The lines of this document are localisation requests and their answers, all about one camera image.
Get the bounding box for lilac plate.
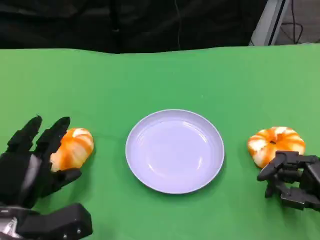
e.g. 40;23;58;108
125;108;225;195

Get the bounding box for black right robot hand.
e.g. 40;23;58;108
256;149;320;211

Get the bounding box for orange and white bread roll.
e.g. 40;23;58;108
49;127;95;173
246;126;306;169

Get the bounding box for green table cloth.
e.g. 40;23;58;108
0;42;320;240

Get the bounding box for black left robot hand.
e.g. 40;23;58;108
0;114;83;209

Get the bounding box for grey metal frame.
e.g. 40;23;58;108
248;0;293;47

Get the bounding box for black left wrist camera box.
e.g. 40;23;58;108
17;202;93;240

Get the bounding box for black drape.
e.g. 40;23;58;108
0;0;270;55

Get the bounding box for looped black cable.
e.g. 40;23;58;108
279;21;305;43

